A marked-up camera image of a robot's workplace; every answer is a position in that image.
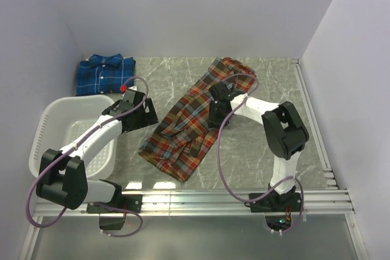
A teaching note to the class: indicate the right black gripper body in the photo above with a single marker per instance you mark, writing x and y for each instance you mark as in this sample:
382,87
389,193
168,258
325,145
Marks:
216,115

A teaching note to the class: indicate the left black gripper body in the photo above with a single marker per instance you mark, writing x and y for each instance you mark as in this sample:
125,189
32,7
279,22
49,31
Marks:
144,119

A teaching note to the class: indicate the red brown plaid shirt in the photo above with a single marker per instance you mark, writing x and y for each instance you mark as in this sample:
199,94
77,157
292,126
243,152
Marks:
182,139

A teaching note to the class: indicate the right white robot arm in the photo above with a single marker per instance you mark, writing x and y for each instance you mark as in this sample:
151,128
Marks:
286,136

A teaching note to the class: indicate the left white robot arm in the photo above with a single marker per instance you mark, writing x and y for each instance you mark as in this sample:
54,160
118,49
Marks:
62,176

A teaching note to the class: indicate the folded blue plaid shirt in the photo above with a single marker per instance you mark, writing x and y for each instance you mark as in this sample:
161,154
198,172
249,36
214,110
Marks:
103,75

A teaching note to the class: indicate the white plastic laundry basket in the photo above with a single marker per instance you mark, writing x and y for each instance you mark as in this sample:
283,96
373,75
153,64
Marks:
63,121

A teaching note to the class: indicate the aluminium mounting rail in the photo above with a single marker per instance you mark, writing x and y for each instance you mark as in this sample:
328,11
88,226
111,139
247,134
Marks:
214,202

